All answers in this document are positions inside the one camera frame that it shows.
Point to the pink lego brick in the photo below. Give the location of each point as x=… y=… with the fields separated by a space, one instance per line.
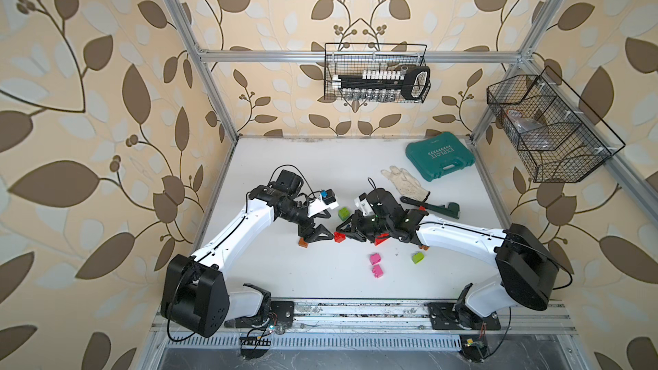
x=377 y=271
x=375 y=259

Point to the right wire basket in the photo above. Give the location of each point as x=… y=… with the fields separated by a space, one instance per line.
x=583 y=139

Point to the lime green lego brick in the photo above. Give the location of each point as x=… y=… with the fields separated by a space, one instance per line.
x=344 y=213

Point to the wire basket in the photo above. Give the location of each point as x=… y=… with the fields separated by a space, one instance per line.
x=583 y=139
x=352 y=58

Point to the pink lego brick upper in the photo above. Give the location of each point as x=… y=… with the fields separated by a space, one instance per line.
x=375 y=259

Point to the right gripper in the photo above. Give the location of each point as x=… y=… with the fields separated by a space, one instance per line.
x=355 y=230

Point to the black socket holder set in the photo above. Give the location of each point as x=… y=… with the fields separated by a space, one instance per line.
x=411 y=84

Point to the lime lego brick lower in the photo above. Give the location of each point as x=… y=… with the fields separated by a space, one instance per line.
x=418 y=257

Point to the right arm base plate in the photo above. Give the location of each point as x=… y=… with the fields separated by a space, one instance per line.
x=447 y=317

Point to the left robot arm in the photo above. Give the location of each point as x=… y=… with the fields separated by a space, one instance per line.
x=196 y=295

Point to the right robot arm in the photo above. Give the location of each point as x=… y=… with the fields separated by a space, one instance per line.
x=524 y=271

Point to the white work glove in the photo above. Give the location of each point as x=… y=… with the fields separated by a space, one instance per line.
x=405 y=183

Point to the plastic bag in basket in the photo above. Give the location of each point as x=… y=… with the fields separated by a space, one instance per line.
x=528 y=134

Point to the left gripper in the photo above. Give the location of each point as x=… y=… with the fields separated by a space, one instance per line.
x=313 y=233

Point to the back wire basket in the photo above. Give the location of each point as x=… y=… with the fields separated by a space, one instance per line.
x=352 y=58

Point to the black pipe wrench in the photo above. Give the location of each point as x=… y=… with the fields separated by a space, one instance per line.
x=451 y=209

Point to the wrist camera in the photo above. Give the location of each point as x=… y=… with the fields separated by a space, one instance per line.
x=322 y=206
x=363 y=205

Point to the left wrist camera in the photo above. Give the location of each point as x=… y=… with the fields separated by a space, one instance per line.
x=322 y=206

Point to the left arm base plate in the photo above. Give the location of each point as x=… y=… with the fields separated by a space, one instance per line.
x=278 y=314

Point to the green plastic tool case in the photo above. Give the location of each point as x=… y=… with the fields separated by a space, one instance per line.
x=439 y=156

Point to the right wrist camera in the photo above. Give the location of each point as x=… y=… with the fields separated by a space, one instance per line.
x=363 y=205

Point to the pink lego brick lower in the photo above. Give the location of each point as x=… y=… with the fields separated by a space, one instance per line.
x=377 y=271

